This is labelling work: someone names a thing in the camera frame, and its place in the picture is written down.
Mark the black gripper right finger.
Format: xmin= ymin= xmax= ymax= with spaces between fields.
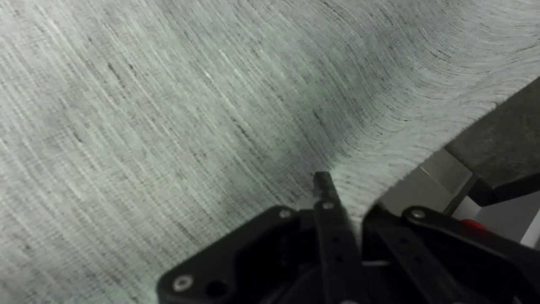
xmin=361 ymin=203 xmax=540 ymax=304

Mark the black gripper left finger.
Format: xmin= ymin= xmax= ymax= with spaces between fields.
xmin=155 ymin=171 xmax=364 ymax=304

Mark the grey white woven curtain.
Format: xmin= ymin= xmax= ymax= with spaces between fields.
xmin=0 ymin=0 xmax=540 ymax=304

